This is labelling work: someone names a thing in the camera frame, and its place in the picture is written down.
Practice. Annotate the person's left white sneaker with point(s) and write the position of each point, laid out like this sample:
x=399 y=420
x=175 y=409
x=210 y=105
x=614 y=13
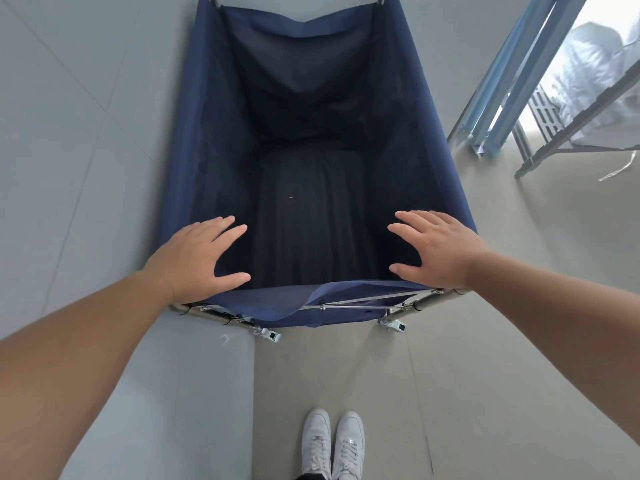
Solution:
x=316 y=442

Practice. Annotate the person's right white sneaker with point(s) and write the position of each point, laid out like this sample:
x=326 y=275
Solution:
x=348 y=444

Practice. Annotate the person's right forearm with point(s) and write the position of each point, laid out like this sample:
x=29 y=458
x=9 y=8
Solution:
x=560 y=314

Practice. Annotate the silvery plastic wrapped bundle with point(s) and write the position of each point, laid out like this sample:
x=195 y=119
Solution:
x=595 y=79

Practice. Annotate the blue metal rack frame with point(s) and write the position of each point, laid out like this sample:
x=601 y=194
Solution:
x=520 y=69

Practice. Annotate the person's right hand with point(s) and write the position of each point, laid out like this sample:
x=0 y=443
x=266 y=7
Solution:
x=445 y=254

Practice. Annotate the grey metal stand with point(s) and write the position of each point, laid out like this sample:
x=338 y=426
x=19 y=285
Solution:
x=547 y=119

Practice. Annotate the person's left hand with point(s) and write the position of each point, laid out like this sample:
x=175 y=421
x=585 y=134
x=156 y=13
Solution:
x=187 y=262

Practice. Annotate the person's right middle finger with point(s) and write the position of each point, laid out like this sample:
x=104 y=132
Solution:
x=412 y=218

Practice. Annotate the swivel caster wheel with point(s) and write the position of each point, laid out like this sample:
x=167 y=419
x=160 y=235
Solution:
x=269 y=335
x=394 y=324

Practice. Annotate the navy fabric laundry cart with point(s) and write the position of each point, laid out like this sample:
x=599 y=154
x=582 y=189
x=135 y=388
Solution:
x=320 y=119

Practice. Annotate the person's left thumb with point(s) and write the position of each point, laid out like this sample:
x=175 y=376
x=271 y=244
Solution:
x=232 y=281

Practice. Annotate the person's white sneaker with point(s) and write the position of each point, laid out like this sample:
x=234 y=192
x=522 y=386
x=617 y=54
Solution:
x=348 y=444
x=316 y=442

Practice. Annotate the person's black trousers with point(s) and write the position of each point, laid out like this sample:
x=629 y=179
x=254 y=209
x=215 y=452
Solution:
x=312 y=476

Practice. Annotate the person's right thumb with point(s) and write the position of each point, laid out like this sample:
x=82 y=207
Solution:
x=406 y=272

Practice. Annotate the person's left forearm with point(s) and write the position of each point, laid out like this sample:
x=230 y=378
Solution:
x=75 y=374

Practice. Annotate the person's left middle finger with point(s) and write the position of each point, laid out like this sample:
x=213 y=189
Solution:
x=220 y=223

